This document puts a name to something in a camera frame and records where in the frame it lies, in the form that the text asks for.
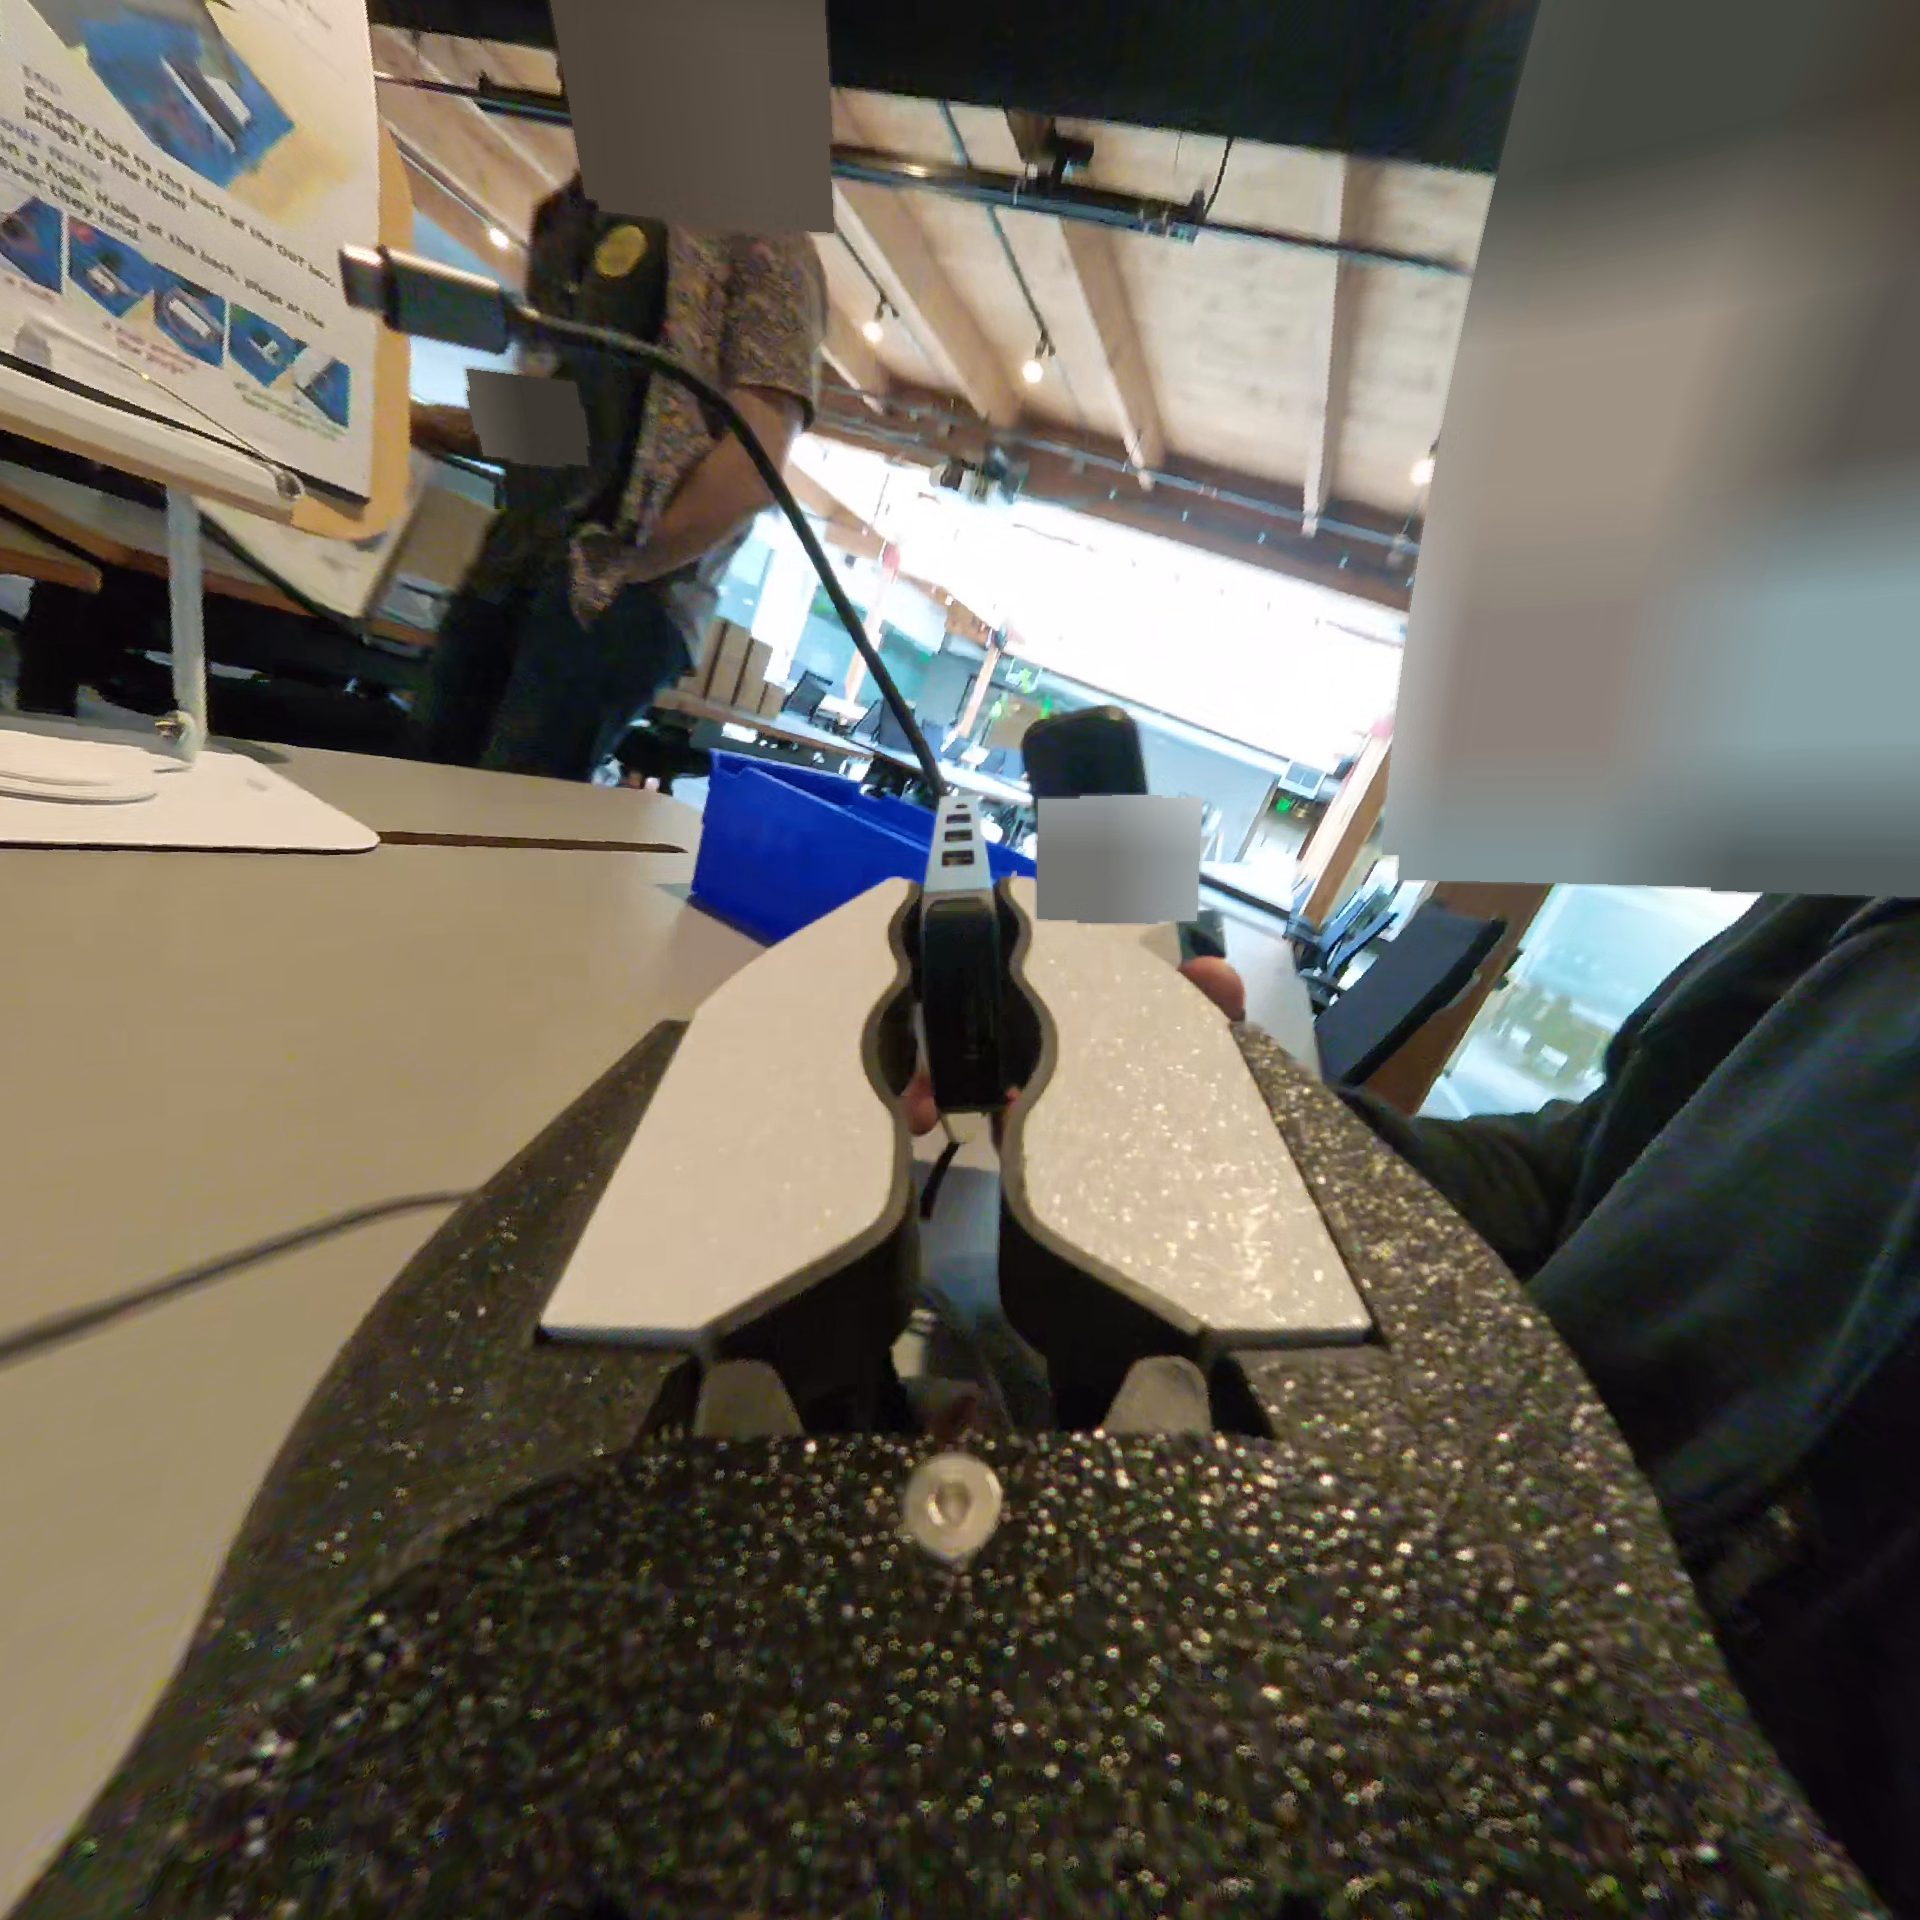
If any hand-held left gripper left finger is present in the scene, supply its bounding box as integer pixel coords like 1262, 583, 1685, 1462
538, 876, 923, 1433

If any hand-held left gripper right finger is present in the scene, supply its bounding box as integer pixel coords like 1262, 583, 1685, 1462
995, 876, 1378, 1433

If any black usb hub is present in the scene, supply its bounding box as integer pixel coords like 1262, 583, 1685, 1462
914, 793, 1046, 1116

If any grey braided usb cable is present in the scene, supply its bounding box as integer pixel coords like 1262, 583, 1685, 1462
0, 1190, 470, 1370

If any black braided hub cable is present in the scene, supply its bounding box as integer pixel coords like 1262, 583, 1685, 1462
343, 245, 954, 811

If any blue plastic bin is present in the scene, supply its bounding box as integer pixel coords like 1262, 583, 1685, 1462
693, 745, 1041, 950

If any stack of cardboard boxes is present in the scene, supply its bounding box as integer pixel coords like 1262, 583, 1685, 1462
670, 619, 794, 723

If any black ceiling light track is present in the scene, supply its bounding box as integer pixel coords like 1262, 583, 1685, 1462
829, 131, 1472, 283

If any operator arm in dark sleeve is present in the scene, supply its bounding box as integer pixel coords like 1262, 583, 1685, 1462
1521, 892, 1920, 1920

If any black device with yellow dot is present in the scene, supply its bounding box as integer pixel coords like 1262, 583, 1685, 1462
529, 193, 672, 344

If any white sign stand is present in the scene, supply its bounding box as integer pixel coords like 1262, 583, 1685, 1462
0, 484, 207, 807

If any instruction poster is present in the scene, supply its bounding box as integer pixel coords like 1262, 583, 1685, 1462
0, 0, 381, 507

